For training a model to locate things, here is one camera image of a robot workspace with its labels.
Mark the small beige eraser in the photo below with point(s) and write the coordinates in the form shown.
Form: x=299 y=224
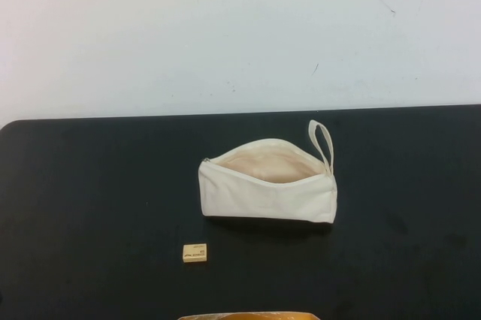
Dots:
x=195 y=253

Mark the white fabric pencil case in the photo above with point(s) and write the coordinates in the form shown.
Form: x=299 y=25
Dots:
x=263 y=200

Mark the yellow-orange object at bottom edge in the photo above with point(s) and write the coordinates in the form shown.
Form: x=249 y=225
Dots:
x=246 y=311

